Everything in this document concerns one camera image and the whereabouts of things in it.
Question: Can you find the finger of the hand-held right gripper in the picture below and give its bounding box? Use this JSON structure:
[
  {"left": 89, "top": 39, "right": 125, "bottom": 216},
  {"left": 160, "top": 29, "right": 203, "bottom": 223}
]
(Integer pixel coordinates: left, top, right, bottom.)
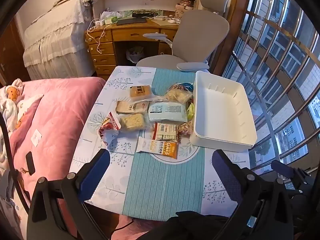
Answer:
[{"left": 271, "top": 160, "right": 300, "bottom": 180}]

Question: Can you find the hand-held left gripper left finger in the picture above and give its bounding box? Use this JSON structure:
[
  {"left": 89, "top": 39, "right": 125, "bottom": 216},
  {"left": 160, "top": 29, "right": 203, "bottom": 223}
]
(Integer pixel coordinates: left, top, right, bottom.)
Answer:
[{"left": 26, "top": 149, "right": 118, "bottom": 240}]

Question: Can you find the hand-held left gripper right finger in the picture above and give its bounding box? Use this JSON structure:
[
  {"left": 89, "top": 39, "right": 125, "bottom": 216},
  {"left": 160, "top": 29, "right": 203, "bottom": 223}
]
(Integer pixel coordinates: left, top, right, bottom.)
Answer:
[{"left": 211, "top": 149, "right": 295, "bottom": 240}]

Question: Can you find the red and white snack packet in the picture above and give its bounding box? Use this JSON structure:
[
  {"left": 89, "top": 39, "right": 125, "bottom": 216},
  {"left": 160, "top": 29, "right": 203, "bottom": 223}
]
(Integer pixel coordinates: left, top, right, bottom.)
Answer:
[{"left": 99, "top": 112, "right": 121, "bottom": 147}]

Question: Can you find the clear nut candy packet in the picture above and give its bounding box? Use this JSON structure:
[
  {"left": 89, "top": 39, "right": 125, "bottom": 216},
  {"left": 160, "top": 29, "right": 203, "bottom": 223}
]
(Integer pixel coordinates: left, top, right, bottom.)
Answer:
[{"left": 178, "top": 120, "right": 194, "bottom": 137}]

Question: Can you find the clear pale biscuit packet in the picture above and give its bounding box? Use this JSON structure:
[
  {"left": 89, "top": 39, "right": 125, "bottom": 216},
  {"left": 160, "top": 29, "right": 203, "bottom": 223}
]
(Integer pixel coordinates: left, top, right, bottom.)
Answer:
[{"left": 118, "top": 113, "right": 151, "bottom": 131}]

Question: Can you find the orange and white bar packet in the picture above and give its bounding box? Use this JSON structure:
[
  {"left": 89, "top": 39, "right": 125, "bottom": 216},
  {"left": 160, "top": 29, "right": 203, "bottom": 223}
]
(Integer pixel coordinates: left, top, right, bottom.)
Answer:
[{"left": 136, "top": 137, "right": 178, "bottom": 160}]

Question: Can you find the white plastic bin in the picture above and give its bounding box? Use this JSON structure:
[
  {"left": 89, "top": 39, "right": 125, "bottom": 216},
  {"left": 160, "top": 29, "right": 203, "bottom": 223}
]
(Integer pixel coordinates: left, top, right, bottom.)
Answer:
[{"left": 189, "top": 71, "right": 258, "bottom": 153}]

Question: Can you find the beige cracker packet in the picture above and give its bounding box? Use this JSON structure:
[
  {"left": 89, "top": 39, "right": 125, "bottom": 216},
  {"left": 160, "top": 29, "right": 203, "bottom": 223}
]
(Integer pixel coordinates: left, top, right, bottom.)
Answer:
[{"left": 116, "top": 101, "right": 150, "bottom": 115}]

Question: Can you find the white packet with red label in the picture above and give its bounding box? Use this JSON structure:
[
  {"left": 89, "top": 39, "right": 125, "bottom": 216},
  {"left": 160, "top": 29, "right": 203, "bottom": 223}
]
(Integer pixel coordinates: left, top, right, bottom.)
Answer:
[{"left": 152, "top": 122, "right": 178, "bottom": 142}]

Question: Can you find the light blue packet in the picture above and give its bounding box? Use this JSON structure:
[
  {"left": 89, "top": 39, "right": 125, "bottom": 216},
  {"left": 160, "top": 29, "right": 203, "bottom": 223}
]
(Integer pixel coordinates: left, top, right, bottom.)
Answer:
[{"left": 148, "top": 101, "right": 188, "bottom": 123}]

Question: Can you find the orange-brown biscuit packet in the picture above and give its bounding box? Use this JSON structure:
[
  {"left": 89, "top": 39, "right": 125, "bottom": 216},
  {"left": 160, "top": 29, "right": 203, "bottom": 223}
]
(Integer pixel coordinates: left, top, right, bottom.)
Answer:
[{"left": 129, "top": 85, "right": 153, "bottom": 101}]

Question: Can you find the clear bag of puffed snacks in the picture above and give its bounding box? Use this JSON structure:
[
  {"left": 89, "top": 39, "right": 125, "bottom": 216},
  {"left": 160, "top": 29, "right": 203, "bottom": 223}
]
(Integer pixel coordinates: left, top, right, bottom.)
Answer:
[{"left": 165, "top": 85, "right": 193, "bottom": 103}]

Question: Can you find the pink blanket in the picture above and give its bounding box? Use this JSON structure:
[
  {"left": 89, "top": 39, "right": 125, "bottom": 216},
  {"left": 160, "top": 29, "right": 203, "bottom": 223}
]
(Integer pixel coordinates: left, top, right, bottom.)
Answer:
[{"left": 0, "top": 77, "right": 108, "bottom": 240}]

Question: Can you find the black phone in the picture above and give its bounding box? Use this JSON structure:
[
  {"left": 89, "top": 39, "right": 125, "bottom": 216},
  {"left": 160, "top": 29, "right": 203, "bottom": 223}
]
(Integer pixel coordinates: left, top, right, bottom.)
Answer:
[{"left": 25, "top": 151, "right": 36, "bottom": 176}]

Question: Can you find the metal window grille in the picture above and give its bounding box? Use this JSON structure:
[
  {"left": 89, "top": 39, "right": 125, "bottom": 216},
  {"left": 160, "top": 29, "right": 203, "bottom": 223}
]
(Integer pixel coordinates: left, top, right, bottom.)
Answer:
[{"left": 221, "top": 0, "right": 320, "bottom": 180}]

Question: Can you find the bear print white cloth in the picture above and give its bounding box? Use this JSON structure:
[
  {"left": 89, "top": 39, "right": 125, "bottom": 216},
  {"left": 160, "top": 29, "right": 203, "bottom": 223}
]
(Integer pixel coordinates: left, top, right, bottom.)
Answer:
[{"left": 0, "top": 78, "right": 45, "bottom": 132}]

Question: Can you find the plastic bag under desk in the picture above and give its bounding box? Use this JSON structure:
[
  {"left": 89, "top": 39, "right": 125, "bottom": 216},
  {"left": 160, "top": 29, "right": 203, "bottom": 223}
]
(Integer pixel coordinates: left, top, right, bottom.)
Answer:
[{"left": 126, "top": 46, "right": 146, "bottom": 65}]

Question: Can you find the white lace covered furniture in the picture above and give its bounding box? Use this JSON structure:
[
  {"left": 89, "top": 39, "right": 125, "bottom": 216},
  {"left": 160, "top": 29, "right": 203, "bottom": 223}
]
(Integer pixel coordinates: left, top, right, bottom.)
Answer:
[{"left": 22, "top": 0, "right": 97, "bottom": 81}]

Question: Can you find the wooden desk with drawers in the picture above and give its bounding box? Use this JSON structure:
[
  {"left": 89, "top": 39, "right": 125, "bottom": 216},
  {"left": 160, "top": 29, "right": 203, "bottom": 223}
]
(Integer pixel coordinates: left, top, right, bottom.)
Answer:
[{"left": 86, "top": 17, "right": 181, "bottom": 77}]

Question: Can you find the grey office chair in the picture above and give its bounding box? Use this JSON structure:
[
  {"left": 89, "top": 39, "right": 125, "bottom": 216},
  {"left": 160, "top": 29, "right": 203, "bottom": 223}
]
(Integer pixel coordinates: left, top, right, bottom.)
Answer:
[{"left": 136, "top": 0, "right": 230, "bottom": 71}]

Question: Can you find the green tissue box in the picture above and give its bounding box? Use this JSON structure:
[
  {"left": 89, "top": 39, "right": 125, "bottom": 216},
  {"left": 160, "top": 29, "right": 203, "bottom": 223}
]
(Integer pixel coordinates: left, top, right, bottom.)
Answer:
[{"left": 99, "top": 11, "right": 123, "bottom": 25}]

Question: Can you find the black keyboard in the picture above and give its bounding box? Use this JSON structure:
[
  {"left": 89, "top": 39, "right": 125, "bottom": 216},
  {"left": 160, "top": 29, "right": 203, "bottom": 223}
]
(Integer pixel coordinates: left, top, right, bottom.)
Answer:
[{"left": 116, "top": 17, "right": 148, "bottom": 26}]

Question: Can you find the doll figure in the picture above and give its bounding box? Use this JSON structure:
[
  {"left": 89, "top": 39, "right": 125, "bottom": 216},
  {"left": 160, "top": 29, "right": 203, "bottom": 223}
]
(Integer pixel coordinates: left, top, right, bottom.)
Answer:
[{"left": 175, "top": 0, "right": 196, "bottom": 18}]

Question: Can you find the black cable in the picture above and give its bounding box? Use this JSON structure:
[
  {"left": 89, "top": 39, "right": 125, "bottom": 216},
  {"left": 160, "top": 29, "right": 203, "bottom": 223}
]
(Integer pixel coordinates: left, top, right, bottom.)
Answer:
[{"left": 0, "top": 111, "right": 32, "bottom": 207}]

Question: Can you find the white charging cable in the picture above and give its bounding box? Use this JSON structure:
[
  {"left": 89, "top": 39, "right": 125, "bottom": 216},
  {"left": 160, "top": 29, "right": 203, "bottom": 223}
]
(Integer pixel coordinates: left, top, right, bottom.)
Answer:
[{"left": 87, "top": 17, "right": 112, "bottom": 55}]

